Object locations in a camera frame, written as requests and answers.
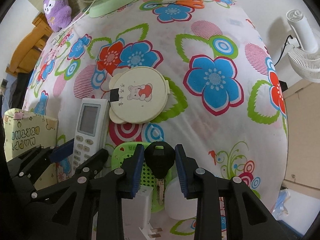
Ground white round container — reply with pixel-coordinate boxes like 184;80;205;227
164;177;197;220

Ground white power adapter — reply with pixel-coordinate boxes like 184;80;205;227
122;185;162;240

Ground black key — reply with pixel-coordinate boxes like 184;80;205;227
144;141;175;205

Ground white remote control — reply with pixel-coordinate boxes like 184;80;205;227
71;98;110;175

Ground yellow birthday storage box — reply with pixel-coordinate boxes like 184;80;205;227
3;108;59;190

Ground floral tablecloth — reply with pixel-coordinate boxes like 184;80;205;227
23;0;287;210

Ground round cream bear mirror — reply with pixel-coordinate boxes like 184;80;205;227
109;67;170;124

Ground orange wooden chair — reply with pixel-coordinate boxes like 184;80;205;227
5;12;53;77

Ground cardboard box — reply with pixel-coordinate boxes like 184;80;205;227
283;80;319;198

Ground purple plush toy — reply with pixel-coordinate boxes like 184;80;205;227
43;0;72;32

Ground white floor fan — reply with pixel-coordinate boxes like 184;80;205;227
272;9;319;87

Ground orange scissors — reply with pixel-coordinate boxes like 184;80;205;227
151;0;204;9

